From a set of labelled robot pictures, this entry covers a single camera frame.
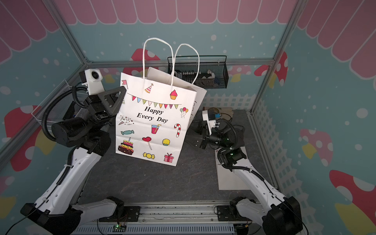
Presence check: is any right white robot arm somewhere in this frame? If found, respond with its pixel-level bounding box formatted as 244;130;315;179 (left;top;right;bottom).
189;118;309;235

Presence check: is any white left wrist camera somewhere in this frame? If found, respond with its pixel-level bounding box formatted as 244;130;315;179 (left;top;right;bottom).
79;69;105;95

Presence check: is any white paper gift bag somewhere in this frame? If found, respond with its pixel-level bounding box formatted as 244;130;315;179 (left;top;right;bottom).
215;149;249;191

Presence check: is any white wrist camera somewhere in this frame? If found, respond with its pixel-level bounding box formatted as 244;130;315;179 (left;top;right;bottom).
202;110;221;136
79;69;105;95

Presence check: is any white wire wall basket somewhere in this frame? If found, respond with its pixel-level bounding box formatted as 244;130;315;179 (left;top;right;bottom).
31;80;81;126

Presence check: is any black wire mesh wall basket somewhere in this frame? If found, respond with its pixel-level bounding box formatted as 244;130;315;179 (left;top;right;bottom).
174;55;229;90

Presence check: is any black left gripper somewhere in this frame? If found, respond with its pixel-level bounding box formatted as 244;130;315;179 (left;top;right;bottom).
84;88;130;133

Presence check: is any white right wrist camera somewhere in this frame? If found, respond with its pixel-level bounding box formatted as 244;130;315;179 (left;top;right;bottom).
202;110;221;136

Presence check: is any metal base rail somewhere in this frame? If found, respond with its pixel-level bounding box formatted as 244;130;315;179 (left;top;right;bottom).
73;199;267;235

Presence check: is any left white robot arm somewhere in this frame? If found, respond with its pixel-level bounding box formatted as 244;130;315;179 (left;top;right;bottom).
21;86;126;235

